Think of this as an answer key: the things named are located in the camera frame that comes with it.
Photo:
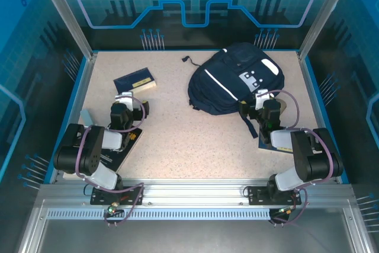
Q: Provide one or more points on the small green-lit connector board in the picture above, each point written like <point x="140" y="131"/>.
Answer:
<point x="112" y="209"/>
<point x="285" y="211"/>

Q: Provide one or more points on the navy blue backpack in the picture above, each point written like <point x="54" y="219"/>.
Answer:
<point x="231" y="81"/>

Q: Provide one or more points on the aluminium front rail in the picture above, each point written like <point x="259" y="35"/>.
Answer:
<point x="192" y="193"/>

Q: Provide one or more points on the small grey flat piece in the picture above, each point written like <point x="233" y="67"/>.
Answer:
<point x="86" y="116"/>

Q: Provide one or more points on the brown cylindrical pencil case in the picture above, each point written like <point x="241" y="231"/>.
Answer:
<point x="282" y="105"/>

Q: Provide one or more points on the black book with deer print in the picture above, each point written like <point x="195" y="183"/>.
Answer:
<point x="118" y="161"/>

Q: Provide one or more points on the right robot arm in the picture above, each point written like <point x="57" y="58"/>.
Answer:
<point x="302" y="152"/>

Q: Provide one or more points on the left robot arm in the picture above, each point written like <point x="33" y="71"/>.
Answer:
<point x="91" y="146"/>

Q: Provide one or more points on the aluminium frame post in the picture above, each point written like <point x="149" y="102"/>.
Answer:
<point x="65" y="13"/>
<point x="322" y="13"/>

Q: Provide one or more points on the aluminium side rail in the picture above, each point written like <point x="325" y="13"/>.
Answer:
<point x="312" y="102"/>
<point x="80" y="102"/>

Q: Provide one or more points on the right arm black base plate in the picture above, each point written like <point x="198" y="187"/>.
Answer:
<point x="257" y="195"/>

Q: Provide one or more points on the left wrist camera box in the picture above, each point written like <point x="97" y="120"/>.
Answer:
<point x="124" y="99"/>

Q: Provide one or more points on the thin blue book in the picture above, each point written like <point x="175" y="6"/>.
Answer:
<point x="263" y="144"/>

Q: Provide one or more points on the thick blue book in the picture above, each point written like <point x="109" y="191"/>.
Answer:
<point x="133" y="76"/>

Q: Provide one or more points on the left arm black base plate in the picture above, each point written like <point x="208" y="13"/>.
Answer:
<point x="99" y="198"/>

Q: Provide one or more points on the metal front tray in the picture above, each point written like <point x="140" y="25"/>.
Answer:
<point x="189" y="235"/>

